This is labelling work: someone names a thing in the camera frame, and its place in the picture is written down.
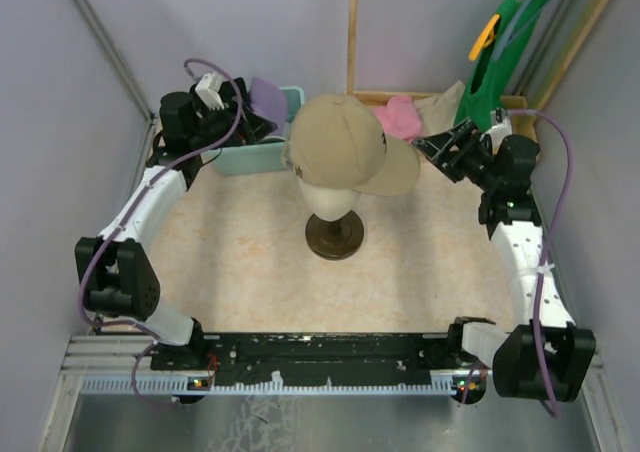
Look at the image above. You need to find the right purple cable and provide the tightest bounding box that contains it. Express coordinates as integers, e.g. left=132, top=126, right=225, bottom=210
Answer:
left=459, top=109, right=574, bottom=418

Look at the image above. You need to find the wooden clothes rack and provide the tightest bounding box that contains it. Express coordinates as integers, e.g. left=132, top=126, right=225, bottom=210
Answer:
left=344, top=0, right=629, bottom=168

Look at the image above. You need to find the cream cloth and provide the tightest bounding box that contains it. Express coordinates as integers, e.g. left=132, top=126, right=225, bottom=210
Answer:
left=414, top=80, right=466, bottom=136

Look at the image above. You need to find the green tank top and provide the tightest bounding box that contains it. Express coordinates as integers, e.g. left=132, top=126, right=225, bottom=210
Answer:
left=454, top=0, right=539, bottom=132

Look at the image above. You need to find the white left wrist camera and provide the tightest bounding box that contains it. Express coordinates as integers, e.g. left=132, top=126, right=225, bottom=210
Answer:
left=195, top=72, right=225, bottom=110

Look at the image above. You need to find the grey plastic hanger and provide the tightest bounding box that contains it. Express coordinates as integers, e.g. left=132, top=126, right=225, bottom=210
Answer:
left=490, top=0, right=552, bottom=62

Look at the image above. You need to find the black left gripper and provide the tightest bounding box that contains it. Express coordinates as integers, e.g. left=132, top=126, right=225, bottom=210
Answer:
left=189, top=96, right=277, bottom=152

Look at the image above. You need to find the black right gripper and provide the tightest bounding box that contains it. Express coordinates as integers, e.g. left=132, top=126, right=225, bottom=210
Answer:
left=412, top=119, right=500, bottom=192

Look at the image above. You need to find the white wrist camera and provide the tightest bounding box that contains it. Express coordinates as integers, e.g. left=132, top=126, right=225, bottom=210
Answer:
left=195, top=72, right=225, bottom=110
left=490, top=107, right=509, bottom=128

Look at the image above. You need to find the pink cloth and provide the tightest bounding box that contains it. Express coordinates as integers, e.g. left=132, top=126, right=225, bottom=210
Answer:
left=373, top=95, right=423, bottom=141

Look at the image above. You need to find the beige mannequin head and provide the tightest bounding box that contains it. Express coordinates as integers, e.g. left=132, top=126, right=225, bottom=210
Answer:
left=298, top=180, right=361, bottom=222

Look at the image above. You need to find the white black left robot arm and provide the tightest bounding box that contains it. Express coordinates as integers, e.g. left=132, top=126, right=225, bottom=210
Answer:
left=74, top=72, right=289, bottom=369

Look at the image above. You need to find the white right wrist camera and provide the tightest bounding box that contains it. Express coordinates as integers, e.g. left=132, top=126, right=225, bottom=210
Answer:
left=490, top=107, right=509, bottom=128

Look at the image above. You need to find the beige cap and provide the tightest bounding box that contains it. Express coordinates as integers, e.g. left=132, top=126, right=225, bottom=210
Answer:
left=282, top=94, right=420, bottom=197

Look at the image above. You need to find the purple cap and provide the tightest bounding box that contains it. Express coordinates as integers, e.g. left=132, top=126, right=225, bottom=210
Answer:
left=249, top=76, right=287, bottom=126

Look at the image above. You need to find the teal plastic bin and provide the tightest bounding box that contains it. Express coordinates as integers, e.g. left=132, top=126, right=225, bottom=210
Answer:
left=204, top=86, right=306, bottom=176

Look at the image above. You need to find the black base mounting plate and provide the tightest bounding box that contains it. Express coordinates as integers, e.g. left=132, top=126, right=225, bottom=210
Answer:
left=151, top=327, right=477, bottom=387

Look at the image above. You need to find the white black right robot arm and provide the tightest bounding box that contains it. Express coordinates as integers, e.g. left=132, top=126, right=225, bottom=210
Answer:
left=412, top=119, right=596, bottom=407

